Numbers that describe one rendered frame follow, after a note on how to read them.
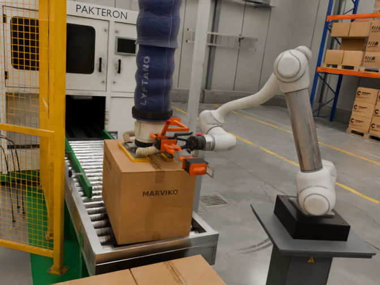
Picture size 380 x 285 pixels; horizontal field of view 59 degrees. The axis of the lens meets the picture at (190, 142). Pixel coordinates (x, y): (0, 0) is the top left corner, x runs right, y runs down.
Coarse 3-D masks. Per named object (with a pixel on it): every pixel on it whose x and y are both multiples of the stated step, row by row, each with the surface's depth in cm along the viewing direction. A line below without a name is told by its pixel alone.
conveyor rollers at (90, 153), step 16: (80, 144) 356; (96, 144) 364; (80, 160) 307; (96, 160) 313; (96, 176) 273; (80, 192) 241; (96, 192) 245; (96, 208) 220; (96, 224) 202; (112, 240) 189
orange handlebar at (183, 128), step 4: (176, 124) 224; (180, 124) 219; (168, 128) 204; (172, 128) 206; (176, 128) 207; (180, 128) 208; (184, 128) 209; (188, 128) 211; (152, 136) 184; (164, 144) 169; (172, 144) 171; (168, 148) 164; (172, 148) 162; (176, 148) 163; (180, 148) 164; (168, 152) 164; (172, 152) 159; (180, 160) 151; (196, 168) 140; (200, 168) 140; (204, 168) 141; (200, 172) 140
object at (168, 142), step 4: (156, 136) 176; (160, 136) 176; (164, 136) 177; (168, 136) 178; (156, 140) 173; (160, 140) 170; (164, 140) 169; (168, 140) 170; (172, 140) 171; (176, 140) 173; (156, 144) 174; (160, 144) 170; (168, 144) 171; (160, 148) 171; (164, 148) 171
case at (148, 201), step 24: (120, 168) 169; (144, 168) 172; (168, 168) 176; (120, 192) 167; (144, 192) 171; (168, 192) 176; (192, 192) 182; (120, 216) 170; (144, 216) 175; (168, 216) 180; (120, 240) 174; (144, 240) 179
